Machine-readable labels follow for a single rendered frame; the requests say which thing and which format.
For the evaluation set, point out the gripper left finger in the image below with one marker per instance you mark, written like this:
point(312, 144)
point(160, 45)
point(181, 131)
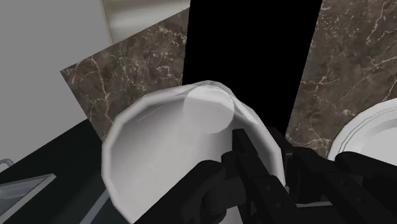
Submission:
point(263, 192)

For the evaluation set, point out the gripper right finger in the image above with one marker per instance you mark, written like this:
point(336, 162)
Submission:
point(347, 192)

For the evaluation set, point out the white bowl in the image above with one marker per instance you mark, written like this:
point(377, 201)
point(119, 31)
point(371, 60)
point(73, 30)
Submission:
point(161, 149)

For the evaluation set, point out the white plate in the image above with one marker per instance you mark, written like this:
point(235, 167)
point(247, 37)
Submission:
point(372, 133)

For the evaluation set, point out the grey metal sink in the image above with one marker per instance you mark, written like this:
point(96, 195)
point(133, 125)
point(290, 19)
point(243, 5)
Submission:
point(21, 192)

